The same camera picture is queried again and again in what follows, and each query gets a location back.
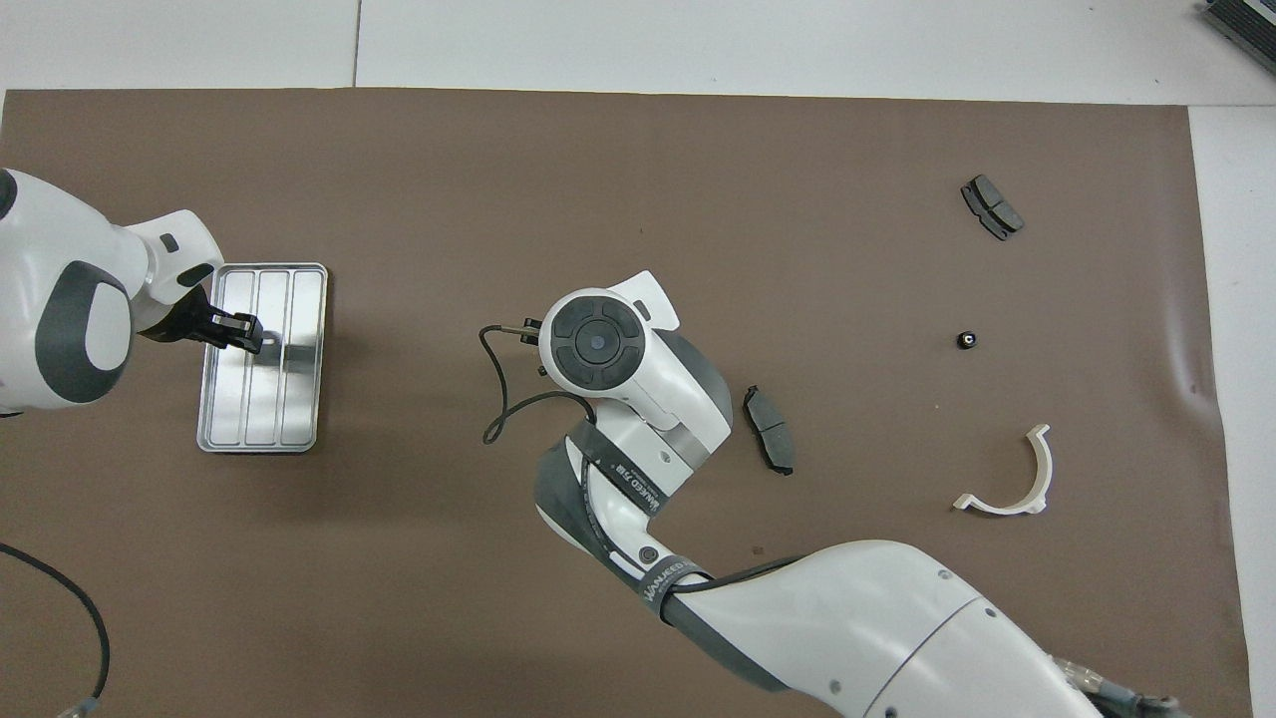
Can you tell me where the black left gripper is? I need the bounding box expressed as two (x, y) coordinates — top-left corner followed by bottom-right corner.
(145, 287), (265, 356)

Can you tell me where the silver metal tray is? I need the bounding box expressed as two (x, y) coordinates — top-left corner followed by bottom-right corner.
(196, 262), (330, 455)

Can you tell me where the long dark grey brake pad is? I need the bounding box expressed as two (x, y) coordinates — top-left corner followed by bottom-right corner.
(744, 385), (797, 477)

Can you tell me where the brown paper table mat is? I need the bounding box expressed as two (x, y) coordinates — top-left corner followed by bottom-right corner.
(0, 88), (1255, 718)

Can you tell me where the short dark grey brake pad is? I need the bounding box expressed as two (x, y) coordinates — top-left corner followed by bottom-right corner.
(960, 175), (1026, 242)

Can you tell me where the dark grey ribbed device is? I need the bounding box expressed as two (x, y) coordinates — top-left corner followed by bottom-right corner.
(1199, 0), (1276, 63)

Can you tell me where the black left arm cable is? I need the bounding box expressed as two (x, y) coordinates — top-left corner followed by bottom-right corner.
(0, 543), (111, 718)

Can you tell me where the white curved plastic bracket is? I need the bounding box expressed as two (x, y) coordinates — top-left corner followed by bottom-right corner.
(952, 424), (1054, 518)

